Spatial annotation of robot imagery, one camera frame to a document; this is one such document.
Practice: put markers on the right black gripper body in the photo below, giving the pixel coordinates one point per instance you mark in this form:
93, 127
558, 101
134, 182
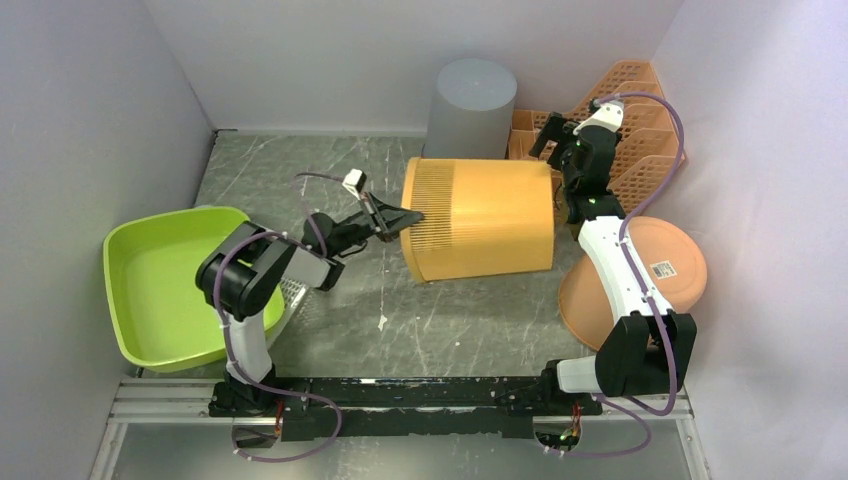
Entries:
566, 148

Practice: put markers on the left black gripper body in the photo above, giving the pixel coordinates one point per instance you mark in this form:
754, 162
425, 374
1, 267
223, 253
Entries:
351, 235

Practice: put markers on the grey plastic bin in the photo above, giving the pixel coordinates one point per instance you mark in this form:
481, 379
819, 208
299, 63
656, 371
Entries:
471, 111

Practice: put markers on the yellow mesh waste bin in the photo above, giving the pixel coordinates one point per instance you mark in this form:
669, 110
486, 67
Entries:
481, 217

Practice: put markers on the orange plastic bucket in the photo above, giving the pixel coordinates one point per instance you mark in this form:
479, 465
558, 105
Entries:
676, 266

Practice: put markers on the green plastic basin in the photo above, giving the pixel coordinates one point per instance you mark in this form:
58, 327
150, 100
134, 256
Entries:
160, 318

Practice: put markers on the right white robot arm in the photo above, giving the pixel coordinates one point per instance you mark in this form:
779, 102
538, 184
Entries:
649, 346

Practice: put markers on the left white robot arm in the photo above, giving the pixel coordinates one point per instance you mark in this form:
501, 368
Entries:
240, 276

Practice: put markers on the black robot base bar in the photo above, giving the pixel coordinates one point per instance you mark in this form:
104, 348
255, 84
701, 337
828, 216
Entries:
307, 408

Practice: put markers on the orange mesh file organizer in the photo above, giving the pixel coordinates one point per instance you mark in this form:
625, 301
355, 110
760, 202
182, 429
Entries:
649, 141

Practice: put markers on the white plastic basket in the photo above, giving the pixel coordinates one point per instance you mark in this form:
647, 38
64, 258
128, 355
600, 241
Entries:
281, 308

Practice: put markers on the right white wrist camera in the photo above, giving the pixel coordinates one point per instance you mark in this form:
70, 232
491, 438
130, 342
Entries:
608, 115

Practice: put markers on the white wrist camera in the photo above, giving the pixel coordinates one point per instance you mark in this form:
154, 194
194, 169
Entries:
354, 182
608, 115

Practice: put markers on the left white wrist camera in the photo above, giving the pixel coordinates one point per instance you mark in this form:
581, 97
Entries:
354, 182

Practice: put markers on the aluminium rail frame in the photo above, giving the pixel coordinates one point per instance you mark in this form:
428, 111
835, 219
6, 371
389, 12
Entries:
185, 402

